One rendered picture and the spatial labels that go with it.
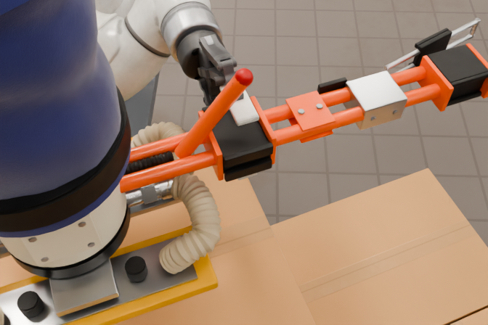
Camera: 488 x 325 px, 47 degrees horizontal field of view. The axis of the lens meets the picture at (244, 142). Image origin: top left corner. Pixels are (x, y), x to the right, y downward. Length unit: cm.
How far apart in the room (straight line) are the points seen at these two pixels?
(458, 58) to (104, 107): 54
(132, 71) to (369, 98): 41
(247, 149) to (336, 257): 78
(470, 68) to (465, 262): 75
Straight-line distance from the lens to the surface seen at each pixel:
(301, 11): 295
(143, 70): 100
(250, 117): 72
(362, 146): 238
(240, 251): 102
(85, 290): 78
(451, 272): 153
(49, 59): 49
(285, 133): 78
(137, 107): 149
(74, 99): 55
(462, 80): 88
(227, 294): 98
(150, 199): 80
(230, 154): 74
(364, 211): 156
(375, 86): 85
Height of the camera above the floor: 185
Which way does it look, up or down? 52 degrees down
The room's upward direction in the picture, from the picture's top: straight up
